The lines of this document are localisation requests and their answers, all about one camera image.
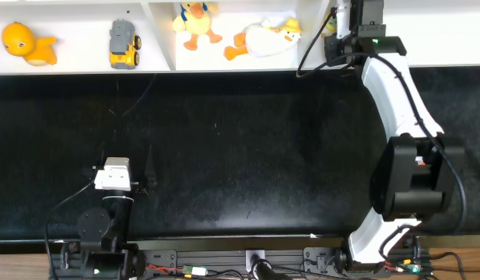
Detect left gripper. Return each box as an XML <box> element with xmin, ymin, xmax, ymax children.
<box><xmin>100</xmin><ymin>142</ymin><xmax>159</xmax><ymax>196</ymax></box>

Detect grey and yellow toy truck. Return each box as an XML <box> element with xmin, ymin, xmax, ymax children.
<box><xmin>108</xmin><ymin>19</ymin><xmax>143</xmax><ymax>71</ymax></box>

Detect yellow rubber duck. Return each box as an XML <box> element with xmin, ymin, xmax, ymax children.
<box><xmin>1</xmin><ymin>21</ymin><xmax>59</xmax><ymax>68</ymax></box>

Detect white shelf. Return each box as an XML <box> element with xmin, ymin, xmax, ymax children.
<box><xmin>0</xmin><ymin>0</ymin><xmax>480</xmax><ymax>76</ymax></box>

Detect white plush duck yellow hat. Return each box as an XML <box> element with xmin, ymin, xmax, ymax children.
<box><xmin>223</xmin><ymin>17</ymin><xmax>303</xmax><ymax>61</ymax></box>

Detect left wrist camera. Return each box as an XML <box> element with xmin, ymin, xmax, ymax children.
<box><xmin>93</xmin><ymin>156</ymin><xmax>133</xmax><ymax>192</ymax></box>

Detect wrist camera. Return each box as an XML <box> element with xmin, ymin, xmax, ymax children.
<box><xmin>93</xmin><ymin>156</ymin><xmax>133</xmax><ymax>192</ymax></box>
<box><xmin>335</xmin><ymin>0</ymin><xmax>352</xmax><ymax>40</ymax></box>

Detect black cable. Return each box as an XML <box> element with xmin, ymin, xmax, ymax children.
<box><xmin>42</xmin><ymin>179</ymin><xmax>96</xmax><ymax>280</ymax></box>
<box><xmin>295</xmin><ymin>7</ymin><xmax>468</xmax><ymax>270</ymax></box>

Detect mounting rail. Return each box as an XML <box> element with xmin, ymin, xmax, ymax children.
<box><xmin>48</xmin><ymin>235</ymin><xmax>465</xmax><ymax>280</ymax></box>

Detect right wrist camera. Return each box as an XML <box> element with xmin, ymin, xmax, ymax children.
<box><xmin>335</xmin><ymin>0</ymin><xmax>352</xmax><ymax>40</ymax></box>

